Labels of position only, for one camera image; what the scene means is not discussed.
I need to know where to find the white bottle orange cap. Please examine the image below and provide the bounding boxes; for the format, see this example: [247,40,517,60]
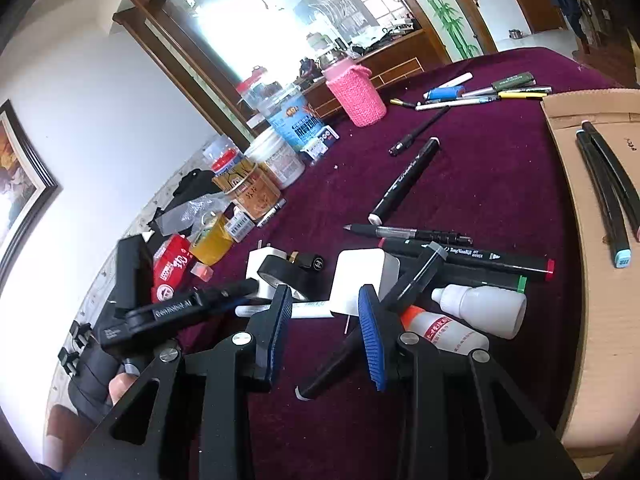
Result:
[400,305,491,361]

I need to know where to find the silver pen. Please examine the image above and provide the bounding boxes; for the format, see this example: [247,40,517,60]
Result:
[461,85,553,99]

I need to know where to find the person's left forearm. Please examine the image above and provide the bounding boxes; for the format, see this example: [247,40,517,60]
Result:
[44,402,110,473]

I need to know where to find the green pen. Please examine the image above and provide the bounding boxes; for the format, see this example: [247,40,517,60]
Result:
[491,72,537,92]

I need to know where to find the pink knitted bottle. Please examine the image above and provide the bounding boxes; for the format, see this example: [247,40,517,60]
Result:
[322,55,388,128]

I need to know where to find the wooden staircase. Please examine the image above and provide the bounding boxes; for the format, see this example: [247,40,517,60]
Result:
[570,0,640,88]

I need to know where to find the white plastic tub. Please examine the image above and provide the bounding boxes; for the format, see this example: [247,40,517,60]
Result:
[243,126,306,190]

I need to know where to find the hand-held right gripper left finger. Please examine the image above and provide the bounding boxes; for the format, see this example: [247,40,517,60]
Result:
[62,284,296,480]

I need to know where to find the black marker red cap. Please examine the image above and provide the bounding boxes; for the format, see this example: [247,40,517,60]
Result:
[378,237,556,281]

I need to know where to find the red lid plastic jar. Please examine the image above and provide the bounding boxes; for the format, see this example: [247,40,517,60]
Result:
[236,71,283,116]

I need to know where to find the black cloth bag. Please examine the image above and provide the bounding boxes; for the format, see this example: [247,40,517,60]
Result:
[150,170,223,233]

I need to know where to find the red paper packet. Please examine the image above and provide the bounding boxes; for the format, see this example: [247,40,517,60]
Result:
[151,234,198,306]

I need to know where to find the white barcode box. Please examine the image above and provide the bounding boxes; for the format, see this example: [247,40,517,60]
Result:
[223,208,257,241]

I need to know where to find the clear plastic bag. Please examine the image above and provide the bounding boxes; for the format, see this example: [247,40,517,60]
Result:
[155,192,228,236]

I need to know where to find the glass jar brown label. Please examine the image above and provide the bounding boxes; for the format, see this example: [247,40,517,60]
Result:
[212,157,282,221]

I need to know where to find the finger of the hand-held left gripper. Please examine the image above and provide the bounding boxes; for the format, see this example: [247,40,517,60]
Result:
[199,279,262,311]

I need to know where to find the bamboo painted glass panel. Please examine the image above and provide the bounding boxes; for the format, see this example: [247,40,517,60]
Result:
[387,0,483,61]

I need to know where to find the cardboard box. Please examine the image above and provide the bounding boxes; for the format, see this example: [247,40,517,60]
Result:
[541,87,640,458]

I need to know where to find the yellow tape roll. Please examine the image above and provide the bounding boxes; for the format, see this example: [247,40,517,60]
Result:
[189,210,236,267]

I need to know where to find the black marker white caps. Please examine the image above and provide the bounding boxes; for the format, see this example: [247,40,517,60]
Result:
[368,137,442,226]

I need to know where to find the black tape roll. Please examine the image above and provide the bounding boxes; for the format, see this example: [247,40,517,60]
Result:
[260,255,311,301]

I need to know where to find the dark framed wall picture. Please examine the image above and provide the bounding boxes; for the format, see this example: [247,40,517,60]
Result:
[0,99,62,286]

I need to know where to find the black marker green cap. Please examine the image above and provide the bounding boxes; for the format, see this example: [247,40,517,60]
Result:
[395,255,529,295]

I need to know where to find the blue label plastic jar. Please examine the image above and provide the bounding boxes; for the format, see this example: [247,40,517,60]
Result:
[255,82,328,156]

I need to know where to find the white charger block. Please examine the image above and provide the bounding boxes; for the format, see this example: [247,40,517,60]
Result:
[245,249,301,301]
[331,249,399,317]

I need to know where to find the slim black pen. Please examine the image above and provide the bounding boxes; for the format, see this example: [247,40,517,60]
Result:
[389,105,452,157]

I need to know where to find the blue white small box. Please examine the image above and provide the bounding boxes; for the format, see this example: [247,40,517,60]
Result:
[302,127,340,163]

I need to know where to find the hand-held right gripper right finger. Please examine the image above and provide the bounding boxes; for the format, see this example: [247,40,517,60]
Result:
[357,284,586,480]

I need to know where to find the clear jar red blue label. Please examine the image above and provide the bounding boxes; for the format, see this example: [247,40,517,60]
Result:
[205,135,246,177]

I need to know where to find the black gold lipstick tube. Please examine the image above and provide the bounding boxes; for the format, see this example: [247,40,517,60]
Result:
[287,251,327,273]

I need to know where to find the white plastic bottle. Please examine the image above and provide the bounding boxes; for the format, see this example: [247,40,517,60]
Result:
[431,283,528,340]

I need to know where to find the black gel pen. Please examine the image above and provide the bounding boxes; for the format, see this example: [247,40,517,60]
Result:
[343,223,474,247]

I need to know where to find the black marker blue cap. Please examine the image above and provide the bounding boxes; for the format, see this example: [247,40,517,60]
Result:
[574,129,633,268]

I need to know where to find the person's left hand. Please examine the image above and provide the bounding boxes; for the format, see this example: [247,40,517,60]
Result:
[107,374,137,407]

